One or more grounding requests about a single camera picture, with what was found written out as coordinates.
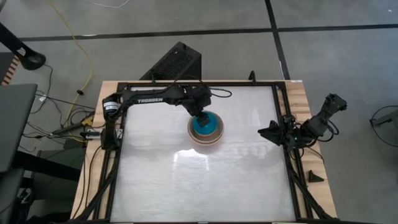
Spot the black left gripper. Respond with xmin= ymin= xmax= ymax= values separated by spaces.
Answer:
xmin=185 ymin=85 xmax=213 ymax=128

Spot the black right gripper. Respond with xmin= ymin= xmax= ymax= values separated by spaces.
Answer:
xmin=257 ymin=114 xmax=299 ymax=150

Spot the blue bowl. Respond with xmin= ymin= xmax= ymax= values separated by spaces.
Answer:
xmin=192 ymin=111 xmax=219 ymax=136

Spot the orange tan bowl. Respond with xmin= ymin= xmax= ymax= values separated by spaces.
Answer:
xmin=188 ymin=111 xmax=224 ymax=142

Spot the white round object upper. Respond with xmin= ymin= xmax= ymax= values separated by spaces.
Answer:
xmin=187 ymin=124 xmax=224 ymax=146

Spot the black perforated box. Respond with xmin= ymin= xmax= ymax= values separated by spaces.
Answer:
xmin=139 ymin=41 xmax=202 ymax=82

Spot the black power strip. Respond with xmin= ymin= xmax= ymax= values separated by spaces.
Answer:
xmin=80 ymin=130 xmax=101 ymax=139

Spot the black stand base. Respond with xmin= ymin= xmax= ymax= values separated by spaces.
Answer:
xmin=0 ymin=21 xmax=47 ymax=71

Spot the grey desk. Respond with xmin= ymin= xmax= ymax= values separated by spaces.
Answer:
xmin=0 ymin=83 xmax=39 ymax=174

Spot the orange black striped board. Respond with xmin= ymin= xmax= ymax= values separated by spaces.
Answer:
xmin=1 ymin=55 xmax=21 ymax=86

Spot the black metal table frame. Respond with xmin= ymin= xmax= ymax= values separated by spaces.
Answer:
xmin=74 ymin=80 xmax=335 ymax=224

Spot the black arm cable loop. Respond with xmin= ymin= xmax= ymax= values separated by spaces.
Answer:
xmin=207 ymin=87 xmax=233 ymax=99

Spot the black triangular bracket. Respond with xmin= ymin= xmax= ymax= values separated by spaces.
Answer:
xmin=308 ymin=169 xmax=325 ymax=184

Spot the black floor cable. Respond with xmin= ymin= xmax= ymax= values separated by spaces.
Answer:
xmin=369 ymin=105 xmax=398 ymax=148

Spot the yellow cable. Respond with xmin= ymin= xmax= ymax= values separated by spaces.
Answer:
xmin=46 ymin=0 xmax=94 ymax=127

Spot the white cable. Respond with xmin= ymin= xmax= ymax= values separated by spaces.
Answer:
xmin=84 ymin=0 xmax=131 ymax=9

